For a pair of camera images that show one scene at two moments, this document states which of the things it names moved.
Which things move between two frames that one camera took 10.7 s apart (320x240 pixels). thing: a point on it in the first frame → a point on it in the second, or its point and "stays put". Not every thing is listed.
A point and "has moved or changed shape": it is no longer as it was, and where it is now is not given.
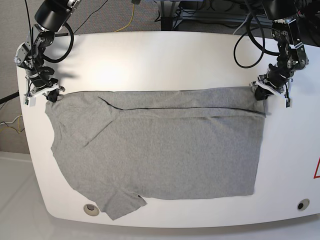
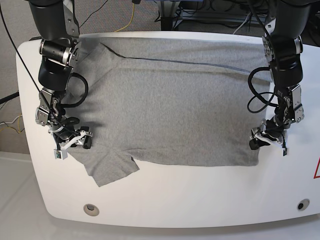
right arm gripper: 41,82 → 65,136
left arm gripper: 275,82 → 270,131
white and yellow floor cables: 19,117 stays put
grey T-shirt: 114,146 has moved or changed shape
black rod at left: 9,97 stays put
